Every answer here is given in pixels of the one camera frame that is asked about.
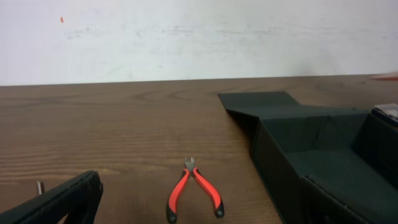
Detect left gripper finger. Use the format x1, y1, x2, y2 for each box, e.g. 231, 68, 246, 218
1, 170, 103, 224

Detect orange scraper wooden handle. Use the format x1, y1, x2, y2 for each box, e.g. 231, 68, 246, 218
369, 72, 398, 81

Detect dark green open box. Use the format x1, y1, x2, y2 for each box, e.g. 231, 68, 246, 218
219, 91, 397, 223

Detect blue screwdriver set case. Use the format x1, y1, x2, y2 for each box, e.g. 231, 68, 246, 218
371, 103, 398, 127

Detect red handled cutting pliers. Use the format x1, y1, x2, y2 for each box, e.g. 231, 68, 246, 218
165, 157, 225, 223

